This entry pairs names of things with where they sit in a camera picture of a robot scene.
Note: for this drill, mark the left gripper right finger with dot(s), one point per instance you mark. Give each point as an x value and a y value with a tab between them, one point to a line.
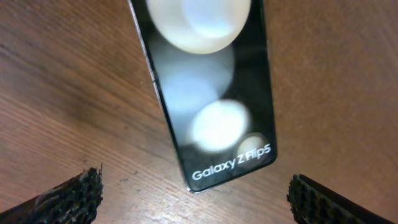
311	202

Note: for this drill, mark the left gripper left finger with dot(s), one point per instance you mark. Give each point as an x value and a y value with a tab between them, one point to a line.
74	201

